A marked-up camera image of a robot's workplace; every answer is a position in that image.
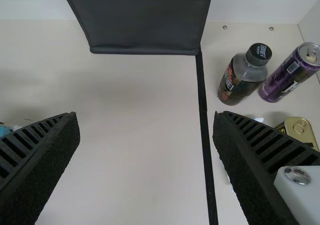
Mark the gold rectangular tin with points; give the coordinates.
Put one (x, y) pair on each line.
(300, 128)

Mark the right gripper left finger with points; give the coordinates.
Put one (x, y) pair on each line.
(37, 165)

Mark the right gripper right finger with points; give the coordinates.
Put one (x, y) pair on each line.
(250, 165)

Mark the dark coffee bottle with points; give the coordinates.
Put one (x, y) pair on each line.
(237, 82)

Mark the purple can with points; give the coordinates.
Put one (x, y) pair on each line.
(285, 82)

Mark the black strip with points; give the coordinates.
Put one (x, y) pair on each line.
(206, 135)

